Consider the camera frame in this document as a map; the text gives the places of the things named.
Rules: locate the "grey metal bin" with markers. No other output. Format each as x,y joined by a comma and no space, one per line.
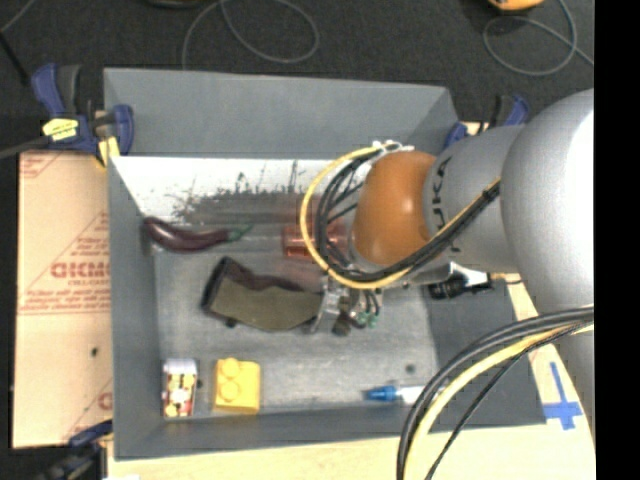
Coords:
300,363

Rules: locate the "olive and brown cloth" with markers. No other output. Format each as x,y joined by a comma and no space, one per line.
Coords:
260,305

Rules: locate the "shiny copper cylinder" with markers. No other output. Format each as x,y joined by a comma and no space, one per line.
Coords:
292,242

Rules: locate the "white tube with blue cap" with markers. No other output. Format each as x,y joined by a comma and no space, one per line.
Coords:
385,394

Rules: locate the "yellow toy brick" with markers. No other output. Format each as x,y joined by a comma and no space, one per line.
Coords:
237,385

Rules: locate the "purple toy eggplant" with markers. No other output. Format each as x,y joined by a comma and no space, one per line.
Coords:
185,239

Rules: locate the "white red yellow small box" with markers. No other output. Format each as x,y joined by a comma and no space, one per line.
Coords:
178,388

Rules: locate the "brown cardboard board, red print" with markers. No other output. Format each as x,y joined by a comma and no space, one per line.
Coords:
60,348

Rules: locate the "black cylinder on white bracket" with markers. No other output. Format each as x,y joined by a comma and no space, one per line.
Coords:
447,289

